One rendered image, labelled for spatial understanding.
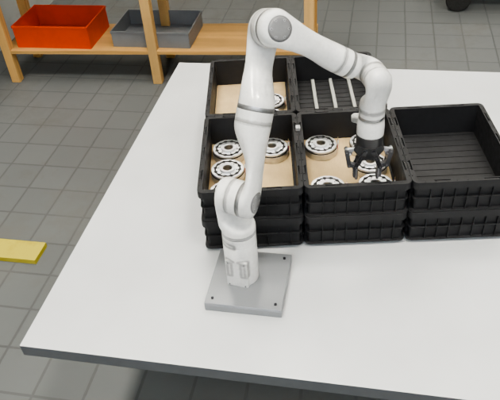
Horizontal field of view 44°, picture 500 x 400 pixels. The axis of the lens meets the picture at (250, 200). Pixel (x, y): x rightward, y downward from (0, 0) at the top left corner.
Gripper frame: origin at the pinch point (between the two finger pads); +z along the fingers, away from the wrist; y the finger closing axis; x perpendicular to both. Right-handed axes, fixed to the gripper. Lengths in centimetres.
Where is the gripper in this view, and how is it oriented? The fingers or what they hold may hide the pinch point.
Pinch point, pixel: (366, 173)
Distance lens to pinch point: 182.5
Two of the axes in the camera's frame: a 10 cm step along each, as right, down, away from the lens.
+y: 10.0, -0.3, -0.5
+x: 0.2, -6.4, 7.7
